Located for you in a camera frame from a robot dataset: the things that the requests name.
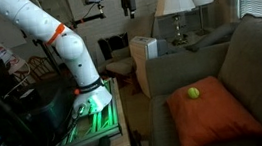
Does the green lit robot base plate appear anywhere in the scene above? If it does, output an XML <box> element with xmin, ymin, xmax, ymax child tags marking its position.
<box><xmin>57</xmin><ymin>78</ymin><xmax>121</xmax><ymax>146</ymax></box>

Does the camera on black boom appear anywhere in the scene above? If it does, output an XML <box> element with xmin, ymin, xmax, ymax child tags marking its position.
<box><xmin>68</xmin><ymin>0</ymin><xmax>113</xmax><ymax>28</ymax></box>

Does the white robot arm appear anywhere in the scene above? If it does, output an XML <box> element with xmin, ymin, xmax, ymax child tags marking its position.
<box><xmin>0</xmin><ymin>0</ymin><xmax>113</xmax><ymax>116</ymax></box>

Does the orange cushion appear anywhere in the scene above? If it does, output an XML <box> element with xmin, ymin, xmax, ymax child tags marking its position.
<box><xmin>166</xmin><ymin>76</ymin><xmax>262</xmax><ymax>146</ymax></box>

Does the grey fabric sofa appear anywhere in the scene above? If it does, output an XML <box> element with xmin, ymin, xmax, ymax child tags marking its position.
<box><xmin>146</xmin><ymin>14</ymin><xmax>262</xmax><ymax>146</ymax></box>

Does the white air purifier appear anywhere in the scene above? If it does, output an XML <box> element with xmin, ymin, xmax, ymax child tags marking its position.
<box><xmin>129</xmin><ymin>36</ymin><xmax>158</xmax><ymax>98</ymax></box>

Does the wooden armchair with cushion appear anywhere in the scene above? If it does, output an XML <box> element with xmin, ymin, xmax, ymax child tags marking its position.
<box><xmin>98</xmin><ymin>32</ymin><xmax>137</xmax><ymax>86</ymax></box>

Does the yellow-green tennis ball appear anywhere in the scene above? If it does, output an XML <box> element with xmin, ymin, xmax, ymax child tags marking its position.
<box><xmin>188</xmin><ymin>87</ymin><xmax>200</xmax><ymax>99</ymax></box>

